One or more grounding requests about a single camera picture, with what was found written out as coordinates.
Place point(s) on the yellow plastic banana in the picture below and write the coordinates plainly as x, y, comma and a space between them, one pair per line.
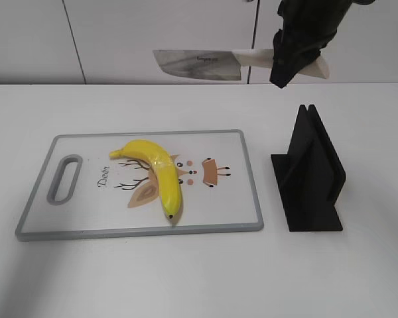
163, 168

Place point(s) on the white handled cleaver knife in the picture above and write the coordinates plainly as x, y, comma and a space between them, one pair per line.
217, 65

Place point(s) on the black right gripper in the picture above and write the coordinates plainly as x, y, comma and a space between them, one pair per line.
293, 51

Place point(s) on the grey rimmed deer cutting board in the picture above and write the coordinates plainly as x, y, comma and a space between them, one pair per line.
81, 193

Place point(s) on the black knife stand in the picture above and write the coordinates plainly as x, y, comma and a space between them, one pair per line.
310, 176

